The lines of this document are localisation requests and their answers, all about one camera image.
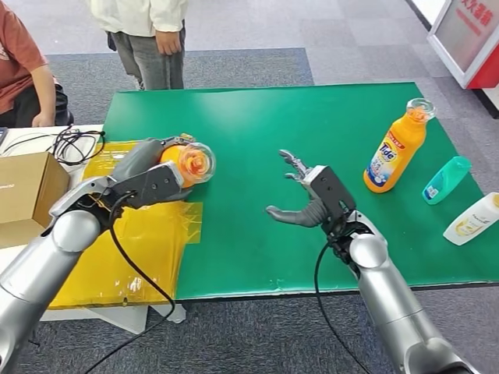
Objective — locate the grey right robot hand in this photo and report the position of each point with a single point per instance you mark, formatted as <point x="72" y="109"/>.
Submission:
<point x="331" y="193"/>

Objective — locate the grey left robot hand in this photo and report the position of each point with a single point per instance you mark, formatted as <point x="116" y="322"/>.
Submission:
<point x="152" y="183"/>

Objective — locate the orange bottle with clear cap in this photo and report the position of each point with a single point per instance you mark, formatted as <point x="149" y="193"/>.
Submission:
<point x="191" y="165"/>

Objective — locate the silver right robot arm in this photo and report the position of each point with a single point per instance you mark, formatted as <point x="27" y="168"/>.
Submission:
<point x="389" y="299"/>

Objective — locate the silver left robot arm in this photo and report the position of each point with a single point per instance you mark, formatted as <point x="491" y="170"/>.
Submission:
<point x="38" y="268"/>

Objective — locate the orange Tide detergent bottle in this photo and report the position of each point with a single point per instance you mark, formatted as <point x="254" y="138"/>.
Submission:
<point x="393" y="154"/>

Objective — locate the teal plastic bottle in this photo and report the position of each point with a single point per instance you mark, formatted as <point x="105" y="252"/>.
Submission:
<point x="445" y="180"/>

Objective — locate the white shampoo bottle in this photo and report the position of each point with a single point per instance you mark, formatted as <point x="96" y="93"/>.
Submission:
<point x="472" y="221"/>

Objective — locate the yellow plastic film sheet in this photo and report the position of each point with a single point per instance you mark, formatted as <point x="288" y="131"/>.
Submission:
<point x="128" y="258"/>

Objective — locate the green table mat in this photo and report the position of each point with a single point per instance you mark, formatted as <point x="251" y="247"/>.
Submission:
<point x="253" y="155"/>

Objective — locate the standing person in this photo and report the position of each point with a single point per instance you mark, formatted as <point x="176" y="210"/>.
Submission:
<point x="152" y="46"/>

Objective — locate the white table foot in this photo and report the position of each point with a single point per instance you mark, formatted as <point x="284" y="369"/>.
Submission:
<point x="121" y="316"/>

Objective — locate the standing person's hand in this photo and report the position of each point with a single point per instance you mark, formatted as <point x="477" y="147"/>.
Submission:
<point x="167" y="42"/>

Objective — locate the brown cardboard box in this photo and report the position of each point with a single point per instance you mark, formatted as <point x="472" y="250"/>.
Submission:
<point x="23" y="191"/>

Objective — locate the dark flat device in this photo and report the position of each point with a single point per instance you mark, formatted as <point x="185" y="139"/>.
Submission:
<point x="2" y="135"/>

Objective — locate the seated person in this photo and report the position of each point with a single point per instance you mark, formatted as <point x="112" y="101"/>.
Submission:
<point x="20" y="62"/>

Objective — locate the red and white sign board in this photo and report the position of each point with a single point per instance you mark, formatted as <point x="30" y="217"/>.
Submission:
<point x="467" y="36"/>

